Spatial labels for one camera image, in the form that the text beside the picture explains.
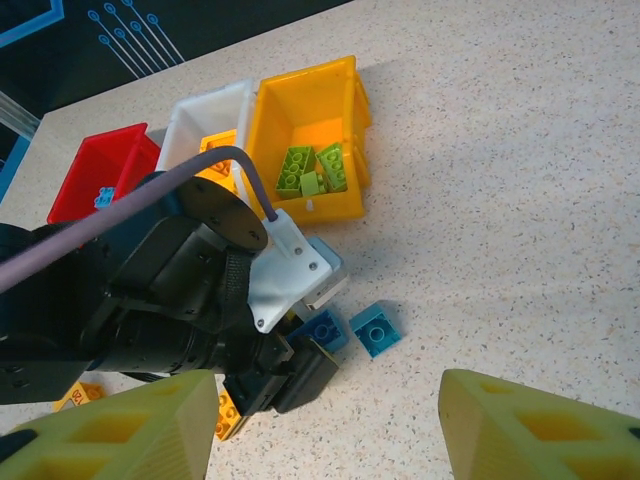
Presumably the aluminium frame post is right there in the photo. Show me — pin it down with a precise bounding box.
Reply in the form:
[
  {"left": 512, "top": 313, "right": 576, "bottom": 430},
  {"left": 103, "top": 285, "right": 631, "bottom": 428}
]
[{"left": 0, "top": 89, "right": 41, "bottom": 139}]

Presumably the yellow lego brick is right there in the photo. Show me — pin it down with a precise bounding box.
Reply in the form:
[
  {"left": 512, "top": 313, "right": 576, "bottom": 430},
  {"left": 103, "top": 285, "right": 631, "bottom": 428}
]
[
  {"left": 214, "top": 392, "right": 250, "bottom": 442},
  {"left": 52, "top": 382, "right": 108, "bottom": 414}
]

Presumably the yellow plastic bin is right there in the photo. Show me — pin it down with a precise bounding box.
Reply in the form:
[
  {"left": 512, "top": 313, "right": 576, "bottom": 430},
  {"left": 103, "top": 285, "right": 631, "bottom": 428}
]
[{"left": 244, "top": 54, "right": 374, "bottom": 224}]

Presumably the red plastic bin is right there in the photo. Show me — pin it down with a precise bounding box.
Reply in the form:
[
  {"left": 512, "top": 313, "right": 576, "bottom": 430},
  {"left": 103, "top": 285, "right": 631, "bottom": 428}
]
[{"left": 47, "top": 122, "right": 164, "bottom": 229}]

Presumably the blue table edge strip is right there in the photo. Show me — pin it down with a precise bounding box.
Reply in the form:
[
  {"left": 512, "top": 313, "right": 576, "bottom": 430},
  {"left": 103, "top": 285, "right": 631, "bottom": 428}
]
[{"left": 0, "top": 134, "right": 34, "bottom": 201}]

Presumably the long blue lego brick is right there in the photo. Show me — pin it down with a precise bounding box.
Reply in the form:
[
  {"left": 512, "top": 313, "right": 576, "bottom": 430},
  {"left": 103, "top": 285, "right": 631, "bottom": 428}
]
[{"left": 92, "top": 186, "right": 118, "bottom": 211}]

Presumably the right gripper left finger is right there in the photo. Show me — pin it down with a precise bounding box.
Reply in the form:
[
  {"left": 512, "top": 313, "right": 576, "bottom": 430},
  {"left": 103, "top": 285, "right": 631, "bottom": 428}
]
[{"left": 0, "top": 369, "right": 219, "bottom": 480}]

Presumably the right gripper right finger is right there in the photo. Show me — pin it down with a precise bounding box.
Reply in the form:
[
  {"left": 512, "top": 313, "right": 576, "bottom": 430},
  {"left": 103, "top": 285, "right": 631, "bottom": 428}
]
[{"left": 438, "top": 368, "right": 640, "bottom": 480}]

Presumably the green lego brick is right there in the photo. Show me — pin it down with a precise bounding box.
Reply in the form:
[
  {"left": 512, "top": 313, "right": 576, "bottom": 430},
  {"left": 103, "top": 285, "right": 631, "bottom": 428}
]
[
  {"left": 274, "top": 144, "right": 318, "bottom": 201},
  {"left": 298, "top": 170, "right": 330, "bottom": 200},
  {"left": 314, "top": 142, "right": 350, "bottom": 194}
]

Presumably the white plastic bin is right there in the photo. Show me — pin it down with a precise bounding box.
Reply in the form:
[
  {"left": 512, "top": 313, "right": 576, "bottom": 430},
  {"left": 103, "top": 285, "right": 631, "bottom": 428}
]
[{"left": 157, "top": 78, "right": 257, "bottom": 201}]

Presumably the large hollow yellow lego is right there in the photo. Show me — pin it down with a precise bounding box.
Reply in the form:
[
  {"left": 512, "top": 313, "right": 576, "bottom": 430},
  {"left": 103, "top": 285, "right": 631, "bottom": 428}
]
[{"left": 198, "top": 129, "right": 240, "bottom": 196}]

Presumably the small blue lego brick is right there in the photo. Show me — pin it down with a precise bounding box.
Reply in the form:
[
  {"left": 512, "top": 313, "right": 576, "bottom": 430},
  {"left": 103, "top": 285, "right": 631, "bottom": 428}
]
[
  {"left": 285, "top": 308, "right": 350, "bottom": 354},
  {"left": 348, "top": 299, "right": 404, "bottom": 359}
]

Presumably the left wrist camera, white mount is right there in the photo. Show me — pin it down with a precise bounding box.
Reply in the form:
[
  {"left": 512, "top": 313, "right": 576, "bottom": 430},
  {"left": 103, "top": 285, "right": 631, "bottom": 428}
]
[{"left": 247, "top": 208, "right": 350, "bottom": 335}]

